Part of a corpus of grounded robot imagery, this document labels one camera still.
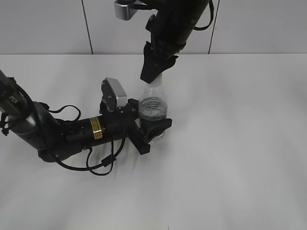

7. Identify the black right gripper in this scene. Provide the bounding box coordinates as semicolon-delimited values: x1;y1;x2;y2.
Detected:
141;14;185;84

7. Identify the black camera cable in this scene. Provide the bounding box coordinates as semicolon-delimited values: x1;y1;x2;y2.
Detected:
193;0;214;31
14;83;126;176

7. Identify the clear cestbon water bottle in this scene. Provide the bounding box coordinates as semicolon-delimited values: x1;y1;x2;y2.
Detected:
138;73;168;144

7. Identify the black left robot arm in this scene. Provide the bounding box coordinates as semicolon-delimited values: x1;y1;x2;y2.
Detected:
0;74;172;162

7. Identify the black right camera cable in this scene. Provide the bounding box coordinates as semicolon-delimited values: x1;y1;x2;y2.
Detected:
193;0;214;31

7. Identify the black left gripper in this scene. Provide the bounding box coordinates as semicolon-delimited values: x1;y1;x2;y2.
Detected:
89;99;172;154

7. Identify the black left camera cable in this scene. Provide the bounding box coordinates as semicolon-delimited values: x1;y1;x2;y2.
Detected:
14;83;126;176

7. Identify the white green bottle cap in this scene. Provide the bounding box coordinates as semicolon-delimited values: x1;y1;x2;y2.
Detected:
149;73;163;87

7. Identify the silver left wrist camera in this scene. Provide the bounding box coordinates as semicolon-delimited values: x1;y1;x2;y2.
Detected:
101;78;128;111

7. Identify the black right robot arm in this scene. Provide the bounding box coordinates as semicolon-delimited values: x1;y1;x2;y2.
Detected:
140;0;214;83

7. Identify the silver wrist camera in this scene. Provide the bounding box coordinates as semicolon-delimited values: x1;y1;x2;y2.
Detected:
114;0;143;21
101;78;128;111

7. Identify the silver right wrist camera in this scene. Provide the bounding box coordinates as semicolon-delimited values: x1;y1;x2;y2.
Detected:
114;0;143;21

